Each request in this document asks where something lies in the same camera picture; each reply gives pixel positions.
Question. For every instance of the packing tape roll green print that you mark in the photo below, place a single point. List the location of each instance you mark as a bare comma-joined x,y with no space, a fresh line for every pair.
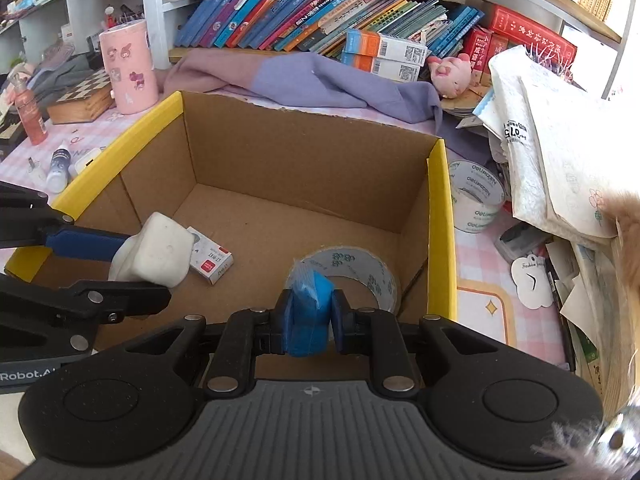
350,265

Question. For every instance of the small white plug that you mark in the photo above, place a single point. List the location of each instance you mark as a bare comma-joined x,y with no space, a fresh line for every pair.
36,172

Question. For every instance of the blue tape roll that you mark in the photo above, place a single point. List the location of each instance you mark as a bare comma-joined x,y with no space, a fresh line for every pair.
310,320

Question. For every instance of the small white box red label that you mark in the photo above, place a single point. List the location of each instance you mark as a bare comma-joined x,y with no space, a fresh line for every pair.
212,260

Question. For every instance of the fluffy grey trim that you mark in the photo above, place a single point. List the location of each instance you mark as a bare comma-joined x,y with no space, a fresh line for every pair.
575,442

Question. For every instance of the white bookshelf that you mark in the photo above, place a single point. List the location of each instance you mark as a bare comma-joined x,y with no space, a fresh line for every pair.
155,20

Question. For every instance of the pink cartoon print cylinder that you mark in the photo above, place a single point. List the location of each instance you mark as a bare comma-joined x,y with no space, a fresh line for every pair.
127,65

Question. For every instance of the white spray bottle dark label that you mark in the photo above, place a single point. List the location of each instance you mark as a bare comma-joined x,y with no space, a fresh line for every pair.
59,170

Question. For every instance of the red hardcover book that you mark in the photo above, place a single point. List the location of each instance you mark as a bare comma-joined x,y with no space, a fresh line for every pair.
482,52

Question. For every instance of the wooden chessboard box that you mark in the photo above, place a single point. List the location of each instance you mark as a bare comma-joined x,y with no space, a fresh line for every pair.
80,97

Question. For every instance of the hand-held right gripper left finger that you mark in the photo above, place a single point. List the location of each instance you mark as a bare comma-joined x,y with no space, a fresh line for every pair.
285,325

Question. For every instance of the pink pig plush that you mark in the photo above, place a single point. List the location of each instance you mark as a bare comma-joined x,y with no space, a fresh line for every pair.
450,75

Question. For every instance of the dark grey stamp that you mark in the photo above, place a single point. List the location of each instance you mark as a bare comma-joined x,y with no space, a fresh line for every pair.
520,242

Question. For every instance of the orange white fluffy cat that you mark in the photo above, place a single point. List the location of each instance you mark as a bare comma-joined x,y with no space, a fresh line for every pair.
630,240

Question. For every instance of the purple pink cloth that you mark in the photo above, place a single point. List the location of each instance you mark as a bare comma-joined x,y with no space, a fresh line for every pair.
300,80

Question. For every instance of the white cloud-shaped card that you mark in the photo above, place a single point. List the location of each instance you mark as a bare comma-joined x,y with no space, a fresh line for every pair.
532,282

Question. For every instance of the grey cloth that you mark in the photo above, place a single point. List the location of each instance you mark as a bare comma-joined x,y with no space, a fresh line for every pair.
65,72

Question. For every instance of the packing tape roll grey print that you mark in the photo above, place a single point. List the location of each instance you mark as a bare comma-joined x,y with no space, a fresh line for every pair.
477,210

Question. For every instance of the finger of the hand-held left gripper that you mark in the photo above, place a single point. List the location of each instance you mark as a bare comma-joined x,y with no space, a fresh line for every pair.
80,245
125,300

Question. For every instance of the yellow cardboard box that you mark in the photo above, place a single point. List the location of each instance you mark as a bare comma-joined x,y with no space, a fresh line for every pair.
280,200

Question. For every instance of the row of colourful books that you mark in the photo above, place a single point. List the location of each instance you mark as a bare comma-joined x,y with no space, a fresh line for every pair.
300,10

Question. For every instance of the thick red dictionary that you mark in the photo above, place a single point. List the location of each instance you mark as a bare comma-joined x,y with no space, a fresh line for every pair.
530,30

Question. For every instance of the white rounded block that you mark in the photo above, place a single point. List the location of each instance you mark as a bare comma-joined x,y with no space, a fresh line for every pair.
155,250

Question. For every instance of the stack of loose papers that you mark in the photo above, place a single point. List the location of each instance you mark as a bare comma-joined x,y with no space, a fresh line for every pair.
550,160

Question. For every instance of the orange blue white carton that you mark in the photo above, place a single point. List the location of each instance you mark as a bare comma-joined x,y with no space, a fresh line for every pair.
385,67
385,45

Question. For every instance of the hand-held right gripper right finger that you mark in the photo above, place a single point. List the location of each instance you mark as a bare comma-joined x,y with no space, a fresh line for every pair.
340,327

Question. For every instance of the pink liquid spray bottle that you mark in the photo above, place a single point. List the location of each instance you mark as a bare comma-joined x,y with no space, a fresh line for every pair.
31,115

